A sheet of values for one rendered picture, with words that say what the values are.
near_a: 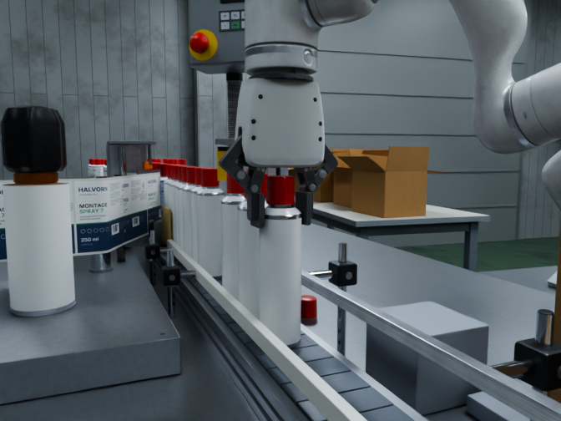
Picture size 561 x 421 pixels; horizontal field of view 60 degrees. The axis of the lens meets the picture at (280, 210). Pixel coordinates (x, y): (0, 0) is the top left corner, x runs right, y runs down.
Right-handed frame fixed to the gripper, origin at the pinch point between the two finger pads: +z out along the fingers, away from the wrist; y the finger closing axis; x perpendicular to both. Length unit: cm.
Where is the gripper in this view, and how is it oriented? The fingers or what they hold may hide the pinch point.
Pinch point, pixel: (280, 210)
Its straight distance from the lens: 57.7
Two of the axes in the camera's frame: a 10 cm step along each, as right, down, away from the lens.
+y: -9.2, 0.4, -3.8
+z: -0.1, 9.9, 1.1
